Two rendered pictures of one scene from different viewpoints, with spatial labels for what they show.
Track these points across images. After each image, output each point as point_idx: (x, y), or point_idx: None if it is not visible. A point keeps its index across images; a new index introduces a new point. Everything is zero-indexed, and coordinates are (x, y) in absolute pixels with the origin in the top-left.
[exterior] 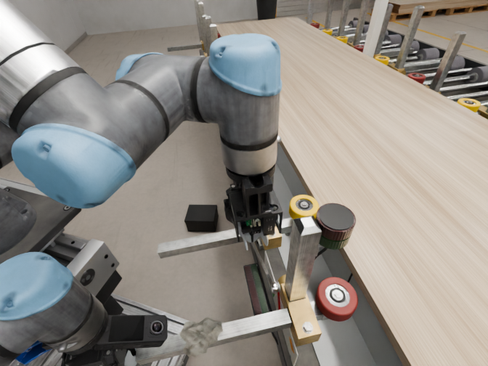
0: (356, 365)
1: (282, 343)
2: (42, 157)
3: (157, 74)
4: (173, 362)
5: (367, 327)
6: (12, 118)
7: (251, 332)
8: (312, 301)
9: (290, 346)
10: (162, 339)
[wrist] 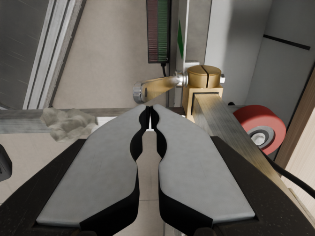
0: (229, 100)
1: (171, 89)
2: None
3: None
4: (69, 11)
5: (262, 88)
6: None
7: None
8: (225, 35)
9: (176, 106)
10: (4, 179)
